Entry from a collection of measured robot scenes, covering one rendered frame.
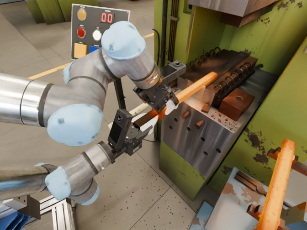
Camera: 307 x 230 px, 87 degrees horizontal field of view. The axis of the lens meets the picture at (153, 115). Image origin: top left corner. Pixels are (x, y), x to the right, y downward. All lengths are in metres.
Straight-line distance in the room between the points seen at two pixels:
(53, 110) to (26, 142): 1.86
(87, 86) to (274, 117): 0.74
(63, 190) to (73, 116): 0.26
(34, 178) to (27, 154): 1.49
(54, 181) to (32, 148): 1.59
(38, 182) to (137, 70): 0.41
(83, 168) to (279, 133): 0.77
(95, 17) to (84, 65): 0.64
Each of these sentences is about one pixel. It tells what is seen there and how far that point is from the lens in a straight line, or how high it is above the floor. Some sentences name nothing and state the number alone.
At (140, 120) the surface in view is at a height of 1.02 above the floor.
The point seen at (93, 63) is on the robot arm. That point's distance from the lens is 0.37.
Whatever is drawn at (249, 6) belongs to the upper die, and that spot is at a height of 1.29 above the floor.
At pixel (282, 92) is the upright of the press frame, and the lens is 0.78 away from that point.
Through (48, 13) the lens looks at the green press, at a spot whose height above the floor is 0.24.
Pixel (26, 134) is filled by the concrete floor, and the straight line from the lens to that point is 2.23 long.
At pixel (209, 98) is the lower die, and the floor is 0.95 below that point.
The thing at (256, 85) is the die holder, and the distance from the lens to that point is 0.99.
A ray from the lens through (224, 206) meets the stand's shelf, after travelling 0.78.
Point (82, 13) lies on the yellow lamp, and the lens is 1.03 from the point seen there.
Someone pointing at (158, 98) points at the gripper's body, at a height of 1.10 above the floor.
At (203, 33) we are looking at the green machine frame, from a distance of 0.97.
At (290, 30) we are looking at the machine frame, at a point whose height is 1.13.
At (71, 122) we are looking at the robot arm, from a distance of 0.26.
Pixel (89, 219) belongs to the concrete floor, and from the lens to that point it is 1.51.
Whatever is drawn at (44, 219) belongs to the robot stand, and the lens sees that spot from 1.40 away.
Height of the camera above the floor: 1.41
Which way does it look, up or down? 47 degrees down
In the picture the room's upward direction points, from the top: straight up
